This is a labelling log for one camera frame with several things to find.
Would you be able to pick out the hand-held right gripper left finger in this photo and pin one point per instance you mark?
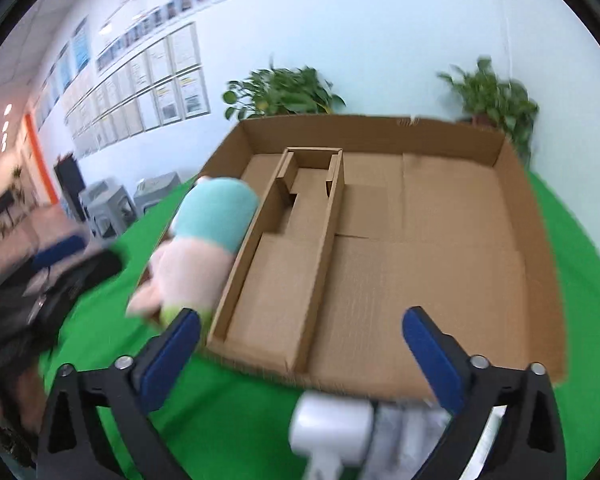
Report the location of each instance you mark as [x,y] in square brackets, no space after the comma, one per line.
[172,355]

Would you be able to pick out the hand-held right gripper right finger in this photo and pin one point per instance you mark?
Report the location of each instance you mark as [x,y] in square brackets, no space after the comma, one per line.
[430,355]

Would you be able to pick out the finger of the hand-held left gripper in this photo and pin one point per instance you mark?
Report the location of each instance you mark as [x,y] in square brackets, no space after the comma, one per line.
[90,265]

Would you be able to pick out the large brown cardboard box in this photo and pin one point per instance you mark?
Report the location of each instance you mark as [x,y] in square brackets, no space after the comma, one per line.
[405,260]

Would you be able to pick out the pink and teal plush toy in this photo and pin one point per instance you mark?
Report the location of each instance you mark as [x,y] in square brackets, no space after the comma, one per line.
[200,240]

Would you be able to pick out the white handheld device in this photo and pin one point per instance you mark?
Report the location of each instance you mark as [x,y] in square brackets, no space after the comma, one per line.
[330,425]

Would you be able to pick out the grey plastic stool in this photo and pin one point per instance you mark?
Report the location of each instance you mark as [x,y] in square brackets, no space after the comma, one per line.
[155,187]
[105,207]

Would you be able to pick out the black monitor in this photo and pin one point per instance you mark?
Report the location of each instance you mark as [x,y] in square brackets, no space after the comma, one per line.
[70,185]

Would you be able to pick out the orange pillar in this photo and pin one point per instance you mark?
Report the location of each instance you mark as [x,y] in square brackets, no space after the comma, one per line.
[42,160]

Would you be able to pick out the broad-leaf potted plant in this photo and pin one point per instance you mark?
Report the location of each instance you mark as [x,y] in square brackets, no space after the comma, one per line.
[285,92]

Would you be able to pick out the small-leaf potted plant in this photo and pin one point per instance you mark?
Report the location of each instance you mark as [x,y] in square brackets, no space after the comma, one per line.
[495,97]

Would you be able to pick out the group of framed wall notices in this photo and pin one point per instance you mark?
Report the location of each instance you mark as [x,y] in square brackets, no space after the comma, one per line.
[145,85]

